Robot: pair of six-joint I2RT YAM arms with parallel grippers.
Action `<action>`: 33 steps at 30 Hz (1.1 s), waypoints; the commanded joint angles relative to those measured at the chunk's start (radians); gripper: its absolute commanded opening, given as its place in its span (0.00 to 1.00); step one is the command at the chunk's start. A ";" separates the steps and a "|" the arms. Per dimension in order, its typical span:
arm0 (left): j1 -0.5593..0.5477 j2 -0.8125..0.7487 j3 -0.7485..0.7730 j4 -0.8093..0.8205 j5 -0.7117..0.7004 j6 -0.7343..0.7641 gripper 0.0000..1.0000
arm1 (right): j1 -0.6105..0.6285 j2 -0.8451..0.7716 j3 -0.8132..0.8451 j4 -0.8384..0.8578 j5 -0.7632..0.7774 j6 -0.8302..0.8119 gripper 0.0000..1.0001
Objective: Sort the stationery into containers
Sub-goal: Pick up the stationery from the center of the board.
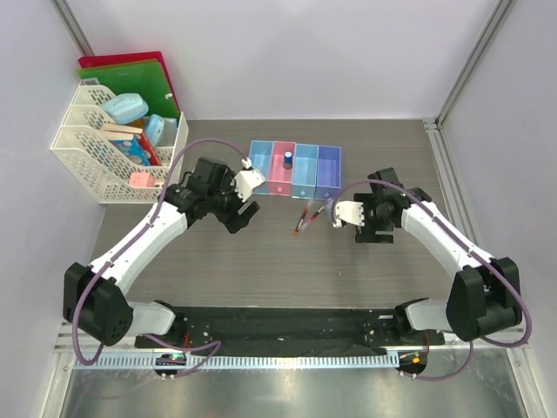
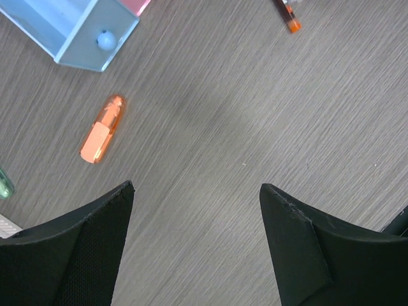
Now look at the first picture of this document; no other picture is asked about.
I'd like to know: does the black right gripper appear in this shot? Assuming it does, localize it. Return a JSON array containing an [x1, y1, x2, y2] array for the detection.
[[354, 192, 396, 243]]

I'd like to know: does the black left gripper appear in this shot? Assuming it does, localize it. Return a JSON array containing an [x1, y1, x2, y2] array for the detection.
[[208, 172, 259, 233]]

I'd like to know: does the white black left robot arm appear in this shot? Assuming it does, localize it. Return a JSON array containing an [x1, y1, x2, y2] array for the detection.
[[63, 158, 265, 347]]

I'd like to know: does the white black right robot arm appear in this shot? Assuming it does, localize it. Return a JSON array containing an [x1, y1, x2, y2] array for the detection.
[[353, 168, 532, 344]]

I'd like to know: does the clear jar of paper clips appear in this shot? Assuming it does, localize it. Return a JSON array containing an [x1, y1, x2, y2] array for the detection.
[[325, 198, 336, 218]]

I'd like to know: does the pink drawer box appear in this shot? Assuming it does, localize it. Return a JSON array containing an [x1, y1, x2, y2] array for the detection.
[[268, 141, 296, 196]]

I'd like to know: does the blue leftmost drawer box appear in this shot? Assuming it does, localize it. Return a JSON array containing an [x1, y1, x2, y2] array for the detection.
[[249, 140, 273, 196]]

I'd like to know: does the purple drawer box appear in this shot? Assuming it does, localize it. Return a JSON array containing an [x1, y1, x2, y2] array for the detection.
[[314, 145, 342, 200]]

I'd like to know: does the light blue drawer box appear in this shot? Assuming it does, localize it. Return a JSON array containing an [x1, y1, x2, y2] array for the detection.
[[291, 144, 319, 199]]

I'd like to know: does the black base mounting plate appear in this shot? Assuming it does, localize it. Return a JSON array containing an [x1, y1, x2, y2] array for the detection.
[[159, 307, 445, 350]]

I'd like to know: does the light blue case lower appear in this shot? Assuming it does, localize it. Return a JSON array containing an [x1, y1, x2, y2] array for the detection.
[[143, 114, 178, 147]]

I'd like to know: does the light blue case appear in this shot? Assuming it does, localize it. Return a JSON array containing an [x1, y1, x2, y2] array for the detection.
[[99, 93, 149, 125], [143, 114, 178, 147]]

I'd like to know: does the blue patterned book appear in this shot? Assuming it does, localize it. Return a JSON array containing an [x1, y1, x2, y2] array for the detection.
[[104, 131, 161, 166]]

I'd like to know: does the white mesh file organizer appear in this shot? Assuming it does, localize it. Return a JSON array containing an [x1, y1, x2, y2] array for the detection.
[[50, 82, 189, 204]]

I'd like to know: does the light blue case upper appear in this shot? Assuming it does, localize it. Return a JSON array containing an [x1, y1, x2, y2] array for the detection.
[[99, 93, 149, 125]]

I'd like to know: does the red folder board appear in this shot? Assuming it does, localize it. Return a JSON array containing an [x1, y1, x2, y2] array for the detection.
[[77, 51, 175, 94]]

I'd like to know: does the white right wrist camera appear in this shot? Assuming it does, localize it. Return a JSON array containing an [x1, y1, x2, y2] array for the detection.
[[332, 201, 366, 228]]

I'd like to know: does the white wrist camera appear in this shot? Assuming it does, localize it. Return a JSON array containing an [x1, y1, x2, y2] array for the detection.
[[332, 201, 366, 228], [234, 168, 265, 203]]

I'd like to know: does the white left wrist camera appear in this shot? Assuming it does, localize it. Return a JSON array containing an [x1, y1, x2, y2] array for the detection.
[[234, 168, 265, 203]]

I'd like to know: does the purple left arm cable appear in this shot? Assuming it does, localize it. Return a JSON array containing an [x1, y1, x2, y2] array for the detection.
[[71, 138, 258, 380]]

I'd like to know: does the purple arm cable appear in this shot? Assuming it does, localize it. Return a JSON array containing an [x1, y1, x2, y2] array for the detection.
[[330, 179, 534, 381], [71, 138, 258, 380]]

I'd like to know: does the aluminium frame rail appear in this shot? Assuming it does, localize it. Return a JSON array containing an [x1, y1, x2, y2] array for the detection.
[[423, 118, 478, 245]]

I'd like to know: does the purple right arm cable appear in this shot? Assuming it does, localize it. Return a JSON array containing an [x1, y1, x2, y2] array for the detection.
[[330, 179, 534, 381]]

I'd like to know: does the white slotted cable duct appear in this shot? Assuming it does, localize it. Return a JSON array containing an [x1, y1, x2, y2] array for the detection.
[[73, 351, 399, 370]]

